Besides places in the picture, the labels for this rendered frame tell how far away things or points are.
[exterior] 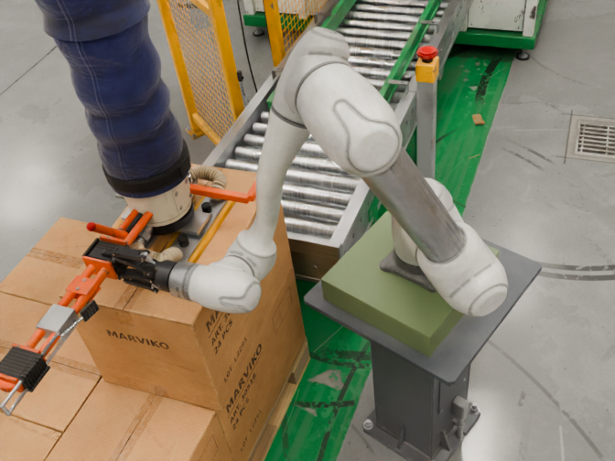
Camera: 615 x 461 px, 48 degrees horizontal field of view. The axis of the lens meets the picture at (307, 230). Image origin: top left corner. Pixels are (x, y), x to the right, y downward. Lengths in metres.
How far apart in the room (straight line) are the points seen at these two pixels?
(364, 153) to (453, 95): 3.00
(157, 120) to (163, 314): 0.49
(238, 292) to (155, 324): 0.33
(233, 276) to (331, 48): 0.58
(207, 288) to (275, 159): 0.36
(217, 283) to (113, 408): 0.72
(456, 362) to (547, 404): 0.91
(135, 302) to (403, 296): 0.70
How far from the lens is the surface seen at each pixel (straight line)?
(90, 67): 1.63
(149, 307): 1.82
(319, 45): 1.30
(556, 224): 3.34
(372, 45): 3.59
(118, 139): 1.71
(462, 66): 4.42
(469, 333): 1.90
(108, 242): 1.81
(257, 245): 1.67
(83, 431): 2.16
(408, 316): 1.82
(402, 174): 1.32
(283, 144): 1.39
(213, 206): 2.01
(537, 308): 2.97
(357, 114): 1.16
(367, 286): 1.89
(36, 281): 2.64
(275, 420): 2.63
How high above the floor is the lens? 2.24
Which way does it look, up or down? 43 degrees down
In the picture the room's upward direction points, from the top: 9 degrees counter-clockwise
